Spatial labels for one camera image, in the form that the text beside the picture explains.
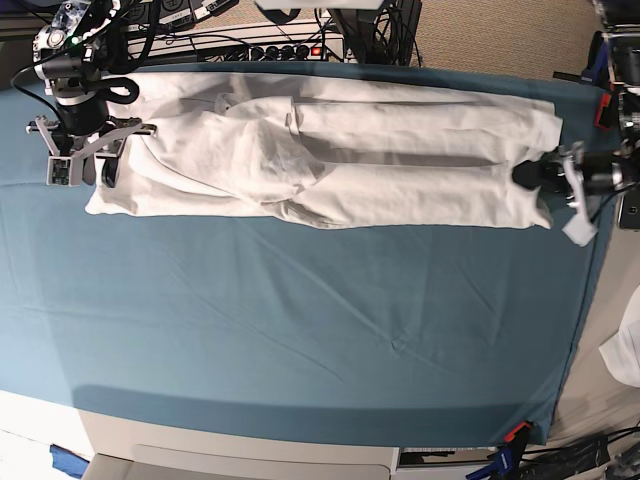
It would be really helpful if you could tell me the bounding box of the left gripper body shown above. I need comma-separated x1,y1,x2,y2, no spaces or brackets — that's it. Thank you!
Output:
542,142,585,200

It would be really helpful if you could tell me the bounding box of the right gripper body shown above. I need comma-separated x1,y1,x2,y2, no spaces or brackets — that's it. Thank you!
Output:
82,137,125,173

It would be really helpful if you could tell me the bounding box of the white T-shirt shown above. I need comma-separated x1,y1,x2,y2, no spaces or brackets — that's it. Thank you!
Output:
86,72,562,229

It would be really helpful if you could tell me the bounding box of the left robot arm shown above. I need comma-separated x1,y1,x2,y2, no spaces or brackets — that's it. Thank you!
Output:
512,1,639,200

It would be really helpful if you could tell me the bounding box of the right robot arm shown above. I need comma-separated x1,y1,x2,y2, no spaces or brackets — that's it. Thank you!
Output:
26,1,162,188

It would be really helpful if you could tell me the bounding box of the silver device right edge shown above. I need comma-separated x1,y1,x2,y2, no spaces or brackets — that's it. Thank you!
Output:
618,190,640,232

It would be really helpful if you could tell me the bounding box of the orange black clamp top right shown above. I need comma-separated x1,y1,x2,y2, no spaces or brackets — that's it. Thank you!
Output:
594,92,617,130

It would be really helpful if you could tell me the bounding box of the blue black clamp top right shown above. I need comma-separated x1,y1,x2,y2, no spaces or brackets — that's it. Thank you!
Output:
552,31,610,89

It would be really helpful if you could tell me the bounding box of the grey foot pedal box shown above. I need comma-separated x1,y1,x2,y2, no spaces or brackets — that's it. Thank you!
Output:
159,0,193,26

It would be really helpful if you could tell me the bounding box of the white cloth right edge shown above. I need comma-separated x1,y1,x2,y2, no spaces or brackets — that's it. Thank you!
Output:
599,288,640,388

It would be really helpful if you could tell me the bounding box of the teal table cloth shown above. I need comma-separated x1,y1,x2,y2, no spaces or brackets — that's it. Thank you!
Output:
1,89,614,447

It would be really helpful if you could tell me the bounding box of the orange blue clamp bottom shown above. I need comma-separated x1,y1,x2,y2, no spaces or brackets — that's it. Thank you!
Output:
465,421,533,480

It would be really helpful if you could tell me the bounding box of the grey plastic bin bottom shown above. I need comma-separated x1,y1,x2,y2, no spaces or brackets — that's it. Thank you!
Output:
83,445,391,479

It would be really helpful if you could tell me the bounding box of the blue cloth bottom left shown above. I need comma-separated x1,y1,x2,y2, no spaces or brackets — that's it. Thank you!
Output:
49,444,90,479

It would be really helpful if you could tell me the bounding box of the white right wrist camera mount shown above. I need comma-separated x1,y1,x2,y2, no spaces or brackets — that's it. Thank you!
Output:
26,115,157,187

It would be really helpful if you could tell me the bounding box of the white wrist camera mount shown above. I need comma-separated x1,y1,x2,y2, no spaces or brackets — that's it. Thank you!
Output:
26,115,157,187
561,141,598,247

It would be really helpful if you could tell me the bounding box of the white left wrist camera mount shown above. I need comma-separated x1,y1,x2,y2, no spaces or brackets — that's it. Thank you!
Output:
561,141,598,247

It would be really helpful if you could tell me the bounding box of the black power strip red switch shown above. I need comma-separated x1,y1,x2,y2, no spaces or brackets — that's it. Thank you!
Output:
238,43,343,63

